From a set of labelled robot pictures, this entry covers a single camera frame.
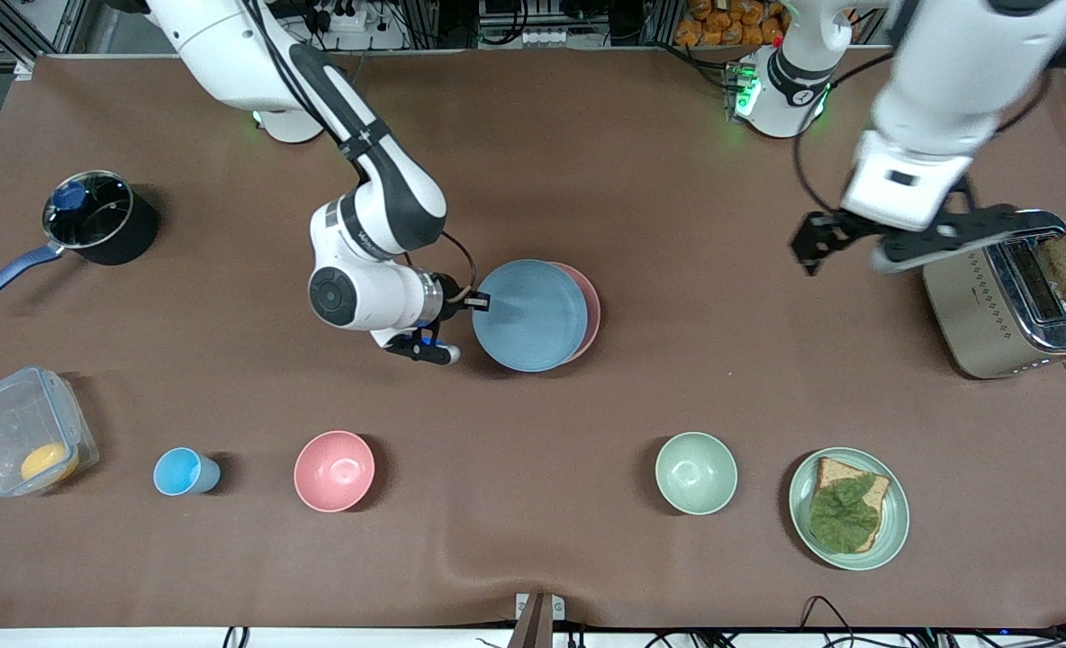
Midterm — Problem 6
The blue shallow plate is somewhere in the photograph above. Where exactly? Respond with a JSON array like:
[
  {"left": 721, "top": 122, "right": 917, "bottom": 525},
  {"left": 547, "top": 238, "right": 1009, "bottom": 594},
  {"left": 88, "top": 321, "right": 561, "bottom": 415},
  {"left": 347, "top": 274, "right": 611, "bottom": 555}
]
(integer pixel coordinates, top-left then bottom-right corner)
[{"left": 472, "top": 259, "right": 590, "bottom": 374}]

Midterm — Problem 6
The pink shallow plate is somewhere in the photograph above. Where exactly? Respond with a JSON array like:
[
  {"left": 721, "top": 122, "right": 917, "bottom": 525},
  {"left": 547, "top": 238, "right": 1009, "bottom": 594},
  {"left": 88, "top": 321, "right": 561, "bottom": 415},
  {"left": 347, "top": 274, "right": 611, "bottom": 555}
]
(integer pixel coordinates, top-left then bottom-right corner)
[{"left": 551, "top": 262, "right": 602, "bottom": 365}]

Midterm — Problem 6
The beige and chrome toaster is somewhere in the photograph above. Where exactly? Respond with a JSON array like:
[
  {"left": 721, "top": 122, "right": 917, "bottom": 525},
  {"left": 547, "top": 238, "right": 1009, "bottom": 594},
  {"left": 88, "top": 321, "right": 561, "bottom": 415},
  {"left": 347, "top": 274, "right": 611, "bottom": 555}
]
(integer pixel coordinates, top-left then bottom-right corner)
[{"left": 922, "top": 210, "right": 1066, "bottom": 380}]

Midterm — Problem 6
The brown table cloth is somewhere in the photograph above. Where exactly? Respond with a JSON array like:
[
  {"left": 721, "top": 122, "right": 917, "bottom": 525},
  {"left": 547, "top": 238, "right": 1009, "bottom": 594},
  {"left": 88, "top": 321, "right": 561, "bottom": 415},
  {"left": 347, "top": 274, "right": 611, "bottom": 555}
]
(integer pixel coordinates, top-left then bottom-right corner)
[{"left": 0, "top": 45, "right": 1066, "bottom": 631}]

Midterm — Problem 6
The pink bowl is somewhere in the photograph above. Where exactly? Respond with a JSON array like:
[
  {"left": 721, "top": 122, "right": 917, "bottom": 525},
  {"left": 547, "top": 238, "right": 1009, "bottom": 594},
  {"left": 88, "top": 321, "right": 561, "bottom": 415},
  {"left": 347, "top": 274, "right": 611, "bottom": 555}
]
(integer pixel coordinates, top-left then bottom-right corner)
[{"left": 294, "top": 430, "right": 376, "bottom": 514}]

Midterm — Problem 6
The bag of orange buns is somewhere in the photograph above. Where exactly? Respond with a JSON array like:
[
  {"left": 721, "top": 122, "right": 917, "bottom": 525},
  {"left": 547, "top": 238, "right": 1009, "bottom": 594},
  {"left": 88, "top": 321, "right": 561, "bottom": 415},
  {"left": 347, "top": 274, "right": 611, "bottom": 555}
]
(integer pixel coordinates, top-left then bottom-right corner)
[{"left": 674, "top": 0, "right": 790, "bottom": 48}]

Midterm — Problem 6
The bread slice under lettuce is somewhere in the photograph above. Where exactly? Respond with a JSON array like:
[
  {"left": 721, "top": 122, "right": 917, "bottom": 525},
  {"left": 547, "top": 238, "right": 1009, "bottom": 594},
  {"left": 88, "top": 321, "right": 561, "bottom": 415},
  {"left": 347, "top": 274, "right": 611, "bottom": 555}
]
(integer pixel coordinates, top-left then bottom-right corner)
[{"left": 812, "top": 456, "right": 892, "bottom": 553}]

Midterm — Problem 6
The green bowl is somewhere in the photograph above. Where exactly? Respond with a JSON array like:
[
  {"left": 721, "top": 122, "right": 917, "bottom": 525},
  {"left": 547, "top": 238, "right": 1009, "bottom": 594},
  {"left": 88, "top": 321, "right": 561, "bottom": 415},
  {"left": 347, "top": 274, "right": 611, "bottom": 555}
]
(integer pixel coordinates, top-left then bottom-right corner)
[{"left": 655, "top": 432, "right": 738, "bottom": 516}]

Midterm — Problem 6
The green lettuce leaf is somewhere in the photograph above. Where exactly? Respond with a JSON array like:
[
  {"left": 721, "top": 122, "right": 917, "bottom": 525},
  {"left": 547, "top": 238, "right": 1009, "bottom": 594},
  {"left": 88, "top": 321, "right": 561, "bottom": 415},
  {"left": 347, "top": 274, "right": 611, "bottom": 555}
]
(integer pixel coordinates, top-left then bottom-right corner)
[{"left": 809, "top": 474, "right": 882, "bottom": 553}]

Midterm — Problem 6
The white power strip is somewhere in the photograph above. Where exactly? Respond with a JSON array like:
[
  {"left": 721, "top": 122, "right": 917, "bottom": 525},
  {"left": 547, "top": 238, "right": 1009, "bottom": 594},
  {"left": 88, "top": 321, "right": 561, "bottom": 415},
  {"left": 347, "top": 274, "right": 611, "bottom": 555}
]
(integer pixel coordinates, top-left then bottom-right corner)
[{"left": 303, "top": 0, "right": 392, "bottom": 33}]

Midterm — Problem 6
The green plate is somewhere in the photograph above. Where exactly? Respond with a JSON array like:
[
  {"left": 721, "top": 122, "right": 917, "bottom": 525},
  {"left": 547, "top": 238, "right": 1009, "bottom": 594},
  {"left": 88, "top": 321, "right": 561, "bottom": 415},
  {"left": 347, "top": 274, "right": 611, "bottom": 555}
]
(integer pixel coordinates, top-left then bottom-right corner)
[{"left": 788, "top": 447, "right": 910, "bottom": 572}]

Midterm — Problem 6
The blue plastic cup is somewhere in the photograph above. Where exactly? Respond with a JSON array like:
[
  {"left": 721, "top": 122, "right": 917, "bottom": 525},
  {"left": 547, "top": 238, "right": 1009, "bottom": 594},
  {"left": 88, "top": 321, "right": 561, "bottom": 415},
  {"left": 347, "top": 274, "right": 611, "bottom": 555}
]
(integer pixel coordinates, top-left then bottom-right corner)
[{"left": 153, "top": 447, "right": 221, "bottom": 497}]

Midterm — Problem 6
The pot lid blue knob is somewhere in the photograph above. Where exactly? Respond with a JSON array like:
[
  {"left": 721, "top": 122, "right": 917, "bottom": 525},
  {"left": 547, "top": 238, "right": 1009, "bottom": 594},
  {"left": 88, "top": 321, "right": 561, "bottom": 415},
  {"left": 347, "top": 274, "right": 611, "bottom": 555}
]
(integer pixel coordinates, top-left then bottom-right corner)
[{"left": 43, "top": 170, "right": 133, "bottom": 251}]

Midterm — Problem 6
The clear plastic container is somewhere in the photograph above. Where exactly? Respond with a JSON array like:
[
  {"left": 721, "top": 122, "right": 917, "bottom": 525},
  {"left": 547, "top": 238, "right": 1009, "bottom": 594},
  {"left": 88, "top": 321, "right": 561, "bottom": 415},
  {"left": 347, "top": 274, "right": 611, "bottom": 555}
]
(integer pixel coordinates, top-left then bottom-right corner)
[{"left": 0, "top": 365, "right": 100, "bottom": 498}]

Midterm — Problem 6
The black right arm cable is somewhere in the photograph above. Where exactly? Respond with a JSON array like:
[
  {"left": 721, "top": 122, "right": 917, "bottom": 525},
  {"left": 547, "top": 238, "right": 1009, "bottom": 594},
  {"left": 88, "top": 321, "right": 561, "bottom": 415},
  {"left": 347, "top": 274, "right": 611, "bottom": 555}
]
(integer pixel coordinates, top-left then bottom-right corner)
[{"left": 441, "top": 230, "right": 478, "bottom": 298}]

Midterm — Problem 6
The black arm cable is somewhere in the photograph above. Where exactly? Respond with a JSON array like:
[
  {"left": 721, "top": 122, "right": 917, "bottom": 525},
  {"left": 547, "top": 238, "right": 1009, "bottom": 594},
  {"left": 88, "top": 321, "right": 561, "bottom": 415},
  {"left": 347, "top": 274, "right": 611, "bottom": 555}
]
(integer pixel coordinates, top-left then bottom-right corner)
[
  {"left": 792, "top": 49, "right": 894, "bottom": 217},
  {"left": 441, "top": 230, "right": 478, "bottom": 298}
]

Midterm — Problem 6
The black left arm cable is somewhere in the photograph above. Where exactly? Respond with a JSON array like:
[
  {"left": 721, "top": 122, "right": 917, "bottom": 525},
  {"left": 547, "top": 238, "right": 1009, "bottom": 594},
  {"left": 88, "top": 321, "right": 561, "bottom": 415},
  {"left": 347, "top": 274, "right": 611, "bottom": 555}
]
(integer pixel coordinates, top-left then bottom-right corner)
[{"left": 792, "top": 49, "right": 894, "bottom": 217}]

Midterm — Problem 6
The metal mounting bracket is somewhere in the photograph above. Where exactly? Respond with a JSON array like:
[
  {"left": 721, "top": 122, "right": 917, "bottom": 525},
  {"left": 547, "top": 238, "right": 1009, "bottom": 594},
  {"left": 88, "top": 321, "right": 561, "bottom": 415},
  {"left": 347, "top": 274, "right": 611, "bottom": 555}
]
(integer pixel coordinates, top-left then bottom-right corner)
[{"left": 515, "top": 591, "right": 566, "bottom": 648}]

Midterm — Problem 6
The black saucepan blue handle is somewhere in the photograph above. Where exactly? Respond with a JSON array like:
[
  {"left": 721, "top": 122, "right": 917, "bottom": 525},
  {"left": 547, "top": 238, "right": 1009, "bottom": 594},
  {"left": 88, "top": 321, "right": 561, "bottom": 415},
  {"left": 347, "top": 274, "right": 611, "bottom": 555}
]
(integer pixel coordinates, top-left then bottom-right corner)
[{"left": 0, "top": 170, "right": 161, "bottom": 310}]

